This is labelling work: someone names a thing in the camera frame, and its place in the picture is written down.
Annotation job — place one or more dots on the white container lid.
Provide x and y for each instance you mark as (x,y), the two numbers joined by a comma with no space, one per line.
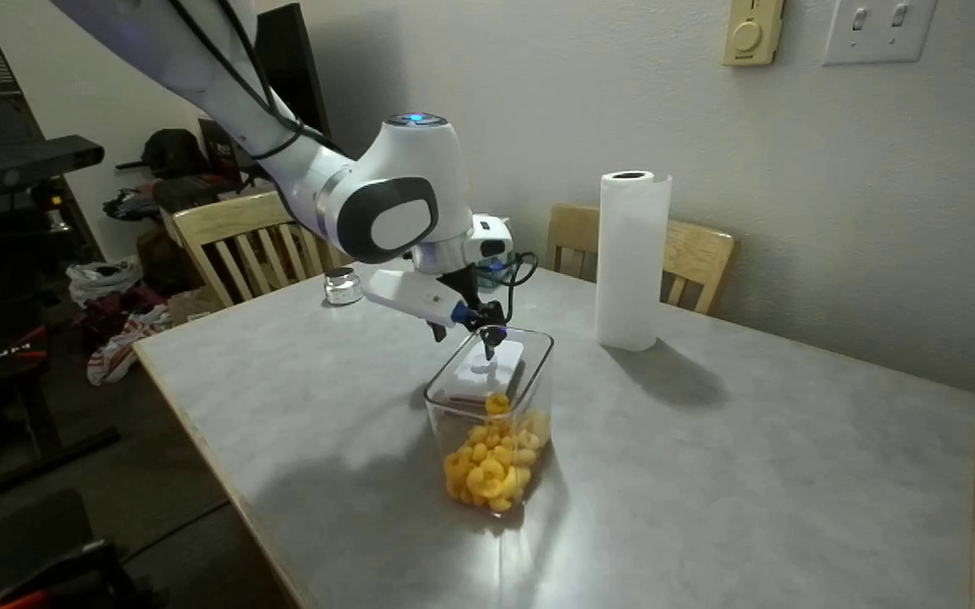
(476,373)

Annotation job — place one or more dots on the wooden chair left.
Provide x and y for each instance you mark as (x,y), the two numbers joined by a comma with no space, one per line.
(251,245)

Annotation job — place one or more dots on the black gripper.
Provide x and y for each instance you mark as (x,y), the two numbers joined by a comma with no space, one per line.
(477,315)

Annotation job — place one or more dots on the white light switch plate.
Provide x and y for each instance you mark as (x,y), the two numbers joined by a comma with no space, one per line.
(877,31)

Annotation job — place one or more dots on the white paper towel roll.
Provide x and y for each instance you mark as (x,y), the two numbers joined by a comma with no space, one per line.
(630,259)

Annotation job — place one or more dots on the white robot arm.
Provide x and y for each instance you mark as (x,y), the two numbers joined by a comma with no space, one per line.
(405,205)

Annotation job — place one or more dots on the wooden chair right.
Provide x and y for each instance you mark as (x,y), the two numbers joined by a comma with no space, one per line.
(694,259)

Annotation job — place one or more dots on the black monitor screen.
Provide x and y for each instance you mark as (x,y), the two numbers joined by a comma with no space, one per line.
(289,61)

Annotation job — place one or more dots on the wooden chair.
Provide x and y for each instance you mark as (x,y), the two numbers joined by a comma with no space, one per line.
(251,245)
(694,259)

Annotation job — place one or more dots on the small silver metal bowl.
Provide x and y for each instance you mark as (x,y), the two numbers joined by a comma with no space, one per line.
(341,288)

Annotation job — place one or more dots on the black keyboard stand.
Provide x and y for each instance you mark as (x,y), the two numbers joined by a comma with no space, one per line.
(23,319)

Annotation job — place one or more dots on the clear plastic food container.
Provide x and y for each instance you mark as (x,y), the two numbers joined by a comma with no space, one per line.
(531,393)

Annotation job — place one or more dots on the yellow snack pieces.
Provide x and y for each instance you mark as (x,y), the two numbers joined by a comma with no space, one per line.
(495,462)

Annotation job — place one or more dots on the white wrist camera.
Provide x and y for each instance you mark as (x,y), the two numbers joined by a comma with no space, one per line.
(490,236)

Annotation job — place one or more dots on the beige wall thermostat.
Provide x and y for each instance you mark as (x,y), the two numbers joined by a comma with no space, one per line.
(753,31)

